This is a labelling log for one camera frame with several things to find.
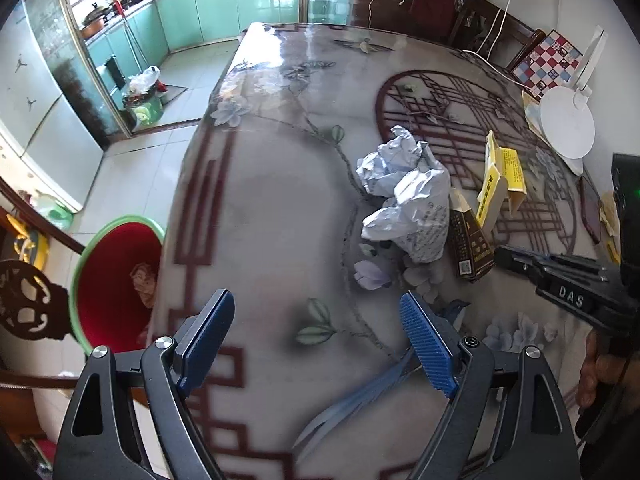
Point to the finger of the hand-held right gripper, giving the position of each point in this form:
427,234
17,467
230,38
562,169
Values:
515,262
575,266

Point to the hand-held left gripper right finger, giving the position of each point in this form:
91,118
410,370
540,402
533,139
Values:
427,345

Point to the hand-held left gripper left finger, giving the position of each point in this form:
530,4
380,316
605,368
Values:
205,340

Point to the brown cardboard box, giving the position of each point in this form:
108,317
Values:
467,245

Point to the yellow cardboard box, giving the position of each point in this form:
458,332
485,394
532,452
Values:
495,180

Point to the brown paper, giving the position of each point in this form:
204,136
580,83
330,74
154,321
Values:
144,280

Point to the white printed paper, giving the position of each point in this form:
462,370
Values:
415,215

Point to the red bin with green rim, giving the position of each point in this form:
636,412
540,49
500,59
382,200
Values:
110,270

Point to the person's right hand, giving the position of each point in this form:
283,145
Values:
595,370

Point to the smartphone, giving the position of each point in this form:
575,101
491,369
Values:
590,210

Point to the crumpled beige tissue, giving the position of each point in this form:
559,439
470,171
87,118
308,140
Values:
610,210

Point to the white desk lamp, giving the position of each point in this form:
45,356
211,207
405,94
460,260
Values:
567,120

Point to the carved wooden chair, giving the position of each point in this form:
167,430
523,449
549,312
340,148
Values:
27,300

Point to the yellow toy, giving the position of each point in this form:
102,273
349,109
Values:
27,249

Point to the dark wooden chair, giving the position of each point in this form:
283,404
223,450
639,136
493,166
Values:
495,22

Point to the green bin with plastic bag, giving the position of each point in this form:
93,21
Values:
142,105

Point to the green kitchen base cabinets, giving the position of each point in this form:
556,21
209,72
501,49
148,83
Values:
225,10

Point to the orange pot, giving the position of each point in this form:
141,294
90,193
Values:
92,27

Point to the black wok with lid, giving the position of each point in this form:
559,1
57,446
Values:
97,11

